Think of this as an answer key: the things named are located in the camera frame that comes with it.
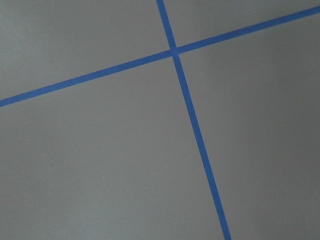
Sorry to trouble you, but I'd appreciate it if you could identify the blue tape line lengthwise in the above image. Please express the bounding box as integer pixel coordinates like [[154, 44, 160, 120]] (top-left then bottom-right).
[[156, 0, 232, 240]]

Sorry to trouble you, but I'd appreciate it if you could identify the blue tape line crosswise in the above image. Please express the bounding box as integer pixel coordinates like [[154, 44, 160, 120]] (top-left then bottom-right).
[[0, 3, 320, 107]]

